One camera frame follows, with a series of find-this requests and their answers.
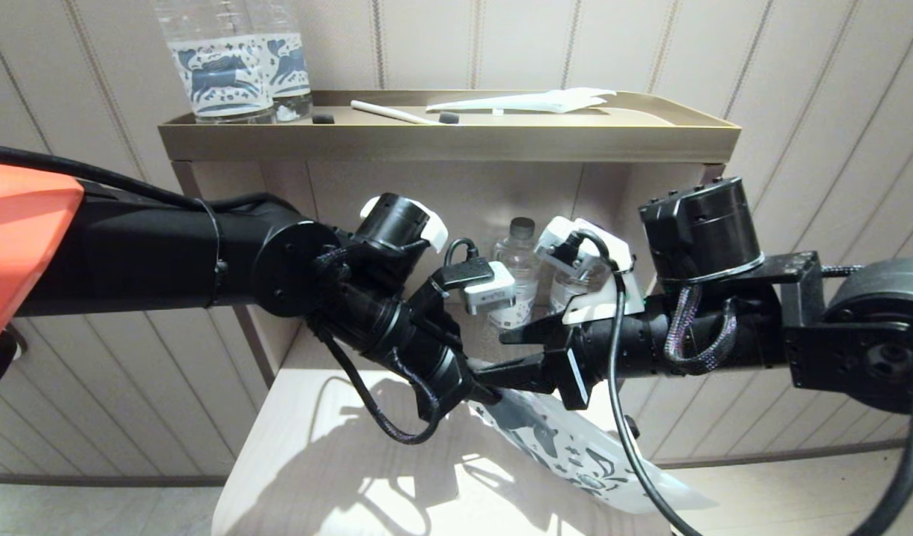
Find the black braided cable loop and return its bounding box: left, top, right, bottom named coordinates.
left=306, top=319, right=447, bottom=446

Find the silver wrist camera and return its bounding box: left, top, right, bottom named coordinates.
left=429, top=256, right=518, bottom=316
left=533, top=215, right=648, bottom=327

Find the white packet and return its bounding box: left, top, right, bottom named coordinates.
left=425, top=87, right=618, bottom=115

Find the silvery braided right arm cable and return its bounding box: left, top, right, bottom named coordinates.
left=663, top=285, right=741, bottom=378

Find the white bag with horse print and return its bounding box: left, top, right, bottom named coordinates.
left=466, top=386, right=719, bottom=516

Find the small clear water bottle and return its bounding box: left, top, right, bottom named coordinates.
left=549, top=253, right=614, bottom=315
left=492, top=217, right=540, bottom=330

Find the black camera cable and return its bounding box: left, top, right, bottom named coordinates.
left=571, top=229, right=913, bottom=536
left=444, top=237, right=488, bottom=270

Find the black right camera cable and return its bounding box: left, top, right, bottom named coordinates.
left=571, top=229, right=913, bottom=536

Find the thin smooth black cable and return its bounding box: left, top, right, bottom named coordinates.
left=0, top=143, right=280, bottom=214

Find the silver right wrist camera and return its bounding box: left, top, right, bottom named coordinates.
left=533, top=215, right=648, bottom=327

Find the large blue-label water bottle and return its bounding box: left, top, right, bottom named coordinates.
left=155, top=0, right=276, bottom=124
left=248, top=0, right=314, bottom=123

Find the black left camera cable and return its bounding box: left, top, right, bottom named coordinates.
left=444, top=237, right=488, bottom=270

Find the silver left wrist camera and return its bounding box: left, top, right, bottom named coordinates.
left=429, top=256, right=518, bottom=316

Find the beige open shelf unit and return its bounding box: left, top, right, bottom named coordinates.
left=157, top=89, right=743, bottom=388

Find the white stick toothbrush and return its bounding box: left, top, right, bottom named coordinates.
left=350, top=100, right=442, bottom=126

